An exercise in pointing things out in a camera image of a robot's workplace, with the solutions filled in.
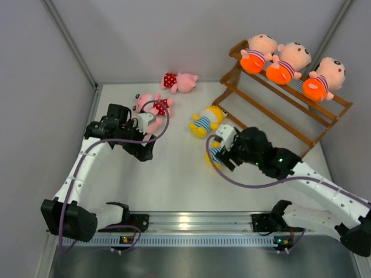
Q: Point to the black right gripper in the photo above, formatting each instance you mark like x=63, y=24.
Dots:
x=225, y=156

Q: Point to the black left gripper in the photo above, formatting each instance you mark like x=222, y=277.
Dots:
x=143, y=153

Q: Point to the pink pig doll front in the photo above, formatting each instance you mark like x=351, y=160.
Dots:
x=156, y=124

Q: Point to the pink pig doll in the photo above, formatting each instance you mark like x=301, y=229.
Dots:
x=181, y=82
x=156, y=124

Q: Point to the yellow doll blue striped front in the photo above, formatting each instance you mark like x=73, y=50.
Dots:
x=214, y=147

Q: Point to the yellow doll blue striped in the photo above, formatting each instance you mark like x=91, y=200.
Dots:
x=214, y=147
x=209, y=119

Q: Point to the large boy doll orange shorts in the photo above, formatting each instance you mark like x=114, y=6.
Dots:
x=261, y=49

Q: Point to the boy doll orange shorts front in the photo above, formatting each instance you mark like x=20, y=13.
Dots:
x=328, y=77

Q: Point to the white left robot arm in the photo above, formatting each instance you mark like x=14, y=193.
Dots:
x=97, y=144

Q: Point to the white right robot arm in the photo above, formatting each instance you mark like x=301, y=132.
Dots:
x=345, y=217

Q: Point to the brown wooden toy shelf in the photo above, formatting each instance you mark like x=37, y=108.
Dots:
x=287, y=117

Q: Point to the pink pig doll facing up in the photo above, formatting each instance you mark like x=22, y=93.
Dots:
x=153, y=103

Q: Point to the pink pig doll back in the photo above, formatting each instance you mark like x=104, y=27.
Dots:
x=181, y=82

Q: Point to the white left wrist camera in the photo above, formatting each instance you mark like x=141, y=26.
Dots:
x=146, y=122

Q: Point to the aluminium mounting rail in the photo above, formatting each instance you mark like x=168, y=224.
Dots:
x=188, y=221

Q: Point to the grey slotted cable duct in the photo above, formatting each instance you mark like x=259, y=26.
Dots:
x=180, y=241

